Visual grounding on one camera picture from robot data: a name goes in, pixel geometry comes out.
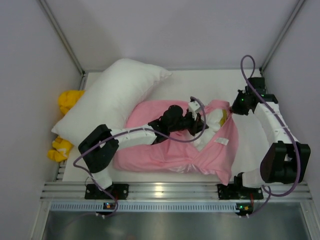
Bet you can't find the pink pillowcase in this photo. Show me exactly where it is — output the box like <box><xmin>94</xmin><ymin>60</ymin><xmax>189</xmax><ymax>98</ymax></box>
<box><xmin>113</xmin><ymin>99</ymin><xmax>239</xmax><ymax>185</ymax></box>

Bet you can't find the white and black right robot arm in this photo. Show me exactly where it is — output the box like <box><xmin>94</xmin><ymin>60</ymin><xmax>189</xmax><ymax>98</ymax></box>
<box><xmin>230</xmin><ymin>77</ymin><xmax>311</xmax><ymax>188</ymax></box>

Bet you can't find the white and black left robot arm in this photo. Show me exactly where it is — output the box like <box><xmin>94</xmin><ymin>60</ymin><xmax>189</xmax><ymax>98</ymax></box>
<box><xmin>78</xmin><ymin>101</ymin><xmax>208</xmax><ymax>194</ymax></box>

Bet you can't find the white pillowcase care label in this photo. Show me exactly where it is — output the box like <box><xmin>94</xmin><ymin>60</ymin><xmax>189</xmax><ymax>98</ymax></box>
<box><xmin>214</xmin><ymin>137</ymin><xmax>229</xmax><ymax>146</ymax></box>

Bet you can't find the bare white pillow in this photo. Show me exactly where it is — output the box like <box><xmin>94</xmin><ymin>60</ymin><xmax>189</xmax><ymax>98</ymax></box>
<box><xmin>51</xmin><ymin>58</ymin><xmax>172</xmax><ymax>147</ymax></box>

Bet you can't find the yellow cloth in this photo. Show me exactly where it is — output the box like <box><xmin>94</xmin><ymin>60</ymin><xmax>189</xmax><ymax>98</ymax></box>
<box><xmin>47</xmin><ymin>90</ymin><xmax>85</xmax><ymax>163</ymax></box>

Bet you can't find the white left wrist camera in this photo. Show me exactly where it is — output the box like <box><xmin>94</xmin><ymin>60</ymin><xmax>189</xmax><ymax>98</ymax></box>
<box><xmin>188</xmin><ymin>100</ymin><xmax>201</xmax><ymax>114</ymax></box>

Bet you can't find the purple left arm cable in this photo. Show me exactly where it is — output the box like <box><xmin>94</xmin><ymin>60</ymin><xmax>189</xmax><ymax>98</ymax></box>
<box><xmin>72</xmin><ymin>95</ymin><xmax>208</xmax><ymax>213</ymax></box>

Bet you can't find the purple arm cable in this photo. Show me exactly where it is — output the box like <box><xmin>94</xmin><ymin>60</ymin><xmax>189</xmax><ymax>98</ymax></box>
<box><xmin>240</xmin><ymin>54</ymin><xmax>301</xmax><ymax>198</ymax></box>
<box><xmin>72</xmin><ymin>95</ymin><xmax>208</xmax><ymax>213</ymax></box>

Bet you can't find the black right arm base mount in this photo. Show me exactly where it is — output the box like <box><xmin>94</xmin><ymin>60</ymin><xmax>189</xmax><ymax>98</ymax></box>
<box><xmin>217</xmin><ymin>183</ymin><xmax>245</xmax><ymax>200</ymax></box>

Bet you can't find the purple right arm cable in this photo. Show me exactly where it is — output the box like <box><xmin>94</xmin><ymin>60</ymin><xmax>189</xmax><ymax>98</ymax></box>
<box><xmin>240</xmin><ymin>54</ymin><xmax>301</xmax><ymax>198</ymax></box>

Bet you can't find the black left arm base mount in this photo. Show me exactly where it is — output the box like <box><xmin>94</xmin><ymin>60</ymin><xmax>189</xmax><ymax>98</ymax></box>
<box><xmin>84</xmin><ymin>183</ymin><xmax>129</xmax><ymax>200</ymax></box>

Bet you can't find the right aluminium corner post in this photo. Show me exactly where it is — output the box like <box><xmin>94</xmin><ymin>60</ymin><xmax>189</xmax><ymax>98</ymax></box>
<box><xmin>259</xmin><ymin>0</ymin><xmax>308</xmax><ymax>75</ymax></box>

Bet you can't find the aluminium corner post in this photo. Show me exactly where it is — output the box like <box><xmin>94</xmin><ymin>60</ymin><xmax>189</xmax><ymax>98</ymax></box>
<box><xmin>36</xmin><ymin>0</ymin><xmax>85</xmax><ymax>77</ymax></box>
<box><xmin>259</xmin><ymin>0</ymin><xmax>308</xmax><ymax>75</ymax></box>

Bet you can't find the aluminium front rail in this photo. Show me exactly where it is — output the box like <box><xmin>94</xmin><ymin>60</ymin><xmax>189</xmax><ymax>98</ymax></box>
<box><xmin>40</xmin><ymin>181</ymin><xmax>313</xmax><ymax>201</ymax></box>

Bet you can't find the grey slotted cable duct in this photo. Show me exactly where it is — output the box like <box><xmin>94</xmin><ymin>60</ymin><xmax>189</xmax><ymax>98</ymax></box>
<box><xmin>50</xmin><ymin>201</ymin><xmax>254</xmax><ymax>213</ymax></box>

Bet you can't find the left aluminium corner post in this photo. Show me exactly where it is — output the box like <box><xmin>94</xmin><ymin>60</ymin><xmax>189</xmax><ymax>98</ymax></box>
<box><xmin>36</xmin><ymin>0</ymin><xmax>85</xmax><ymax>77</ymax></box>

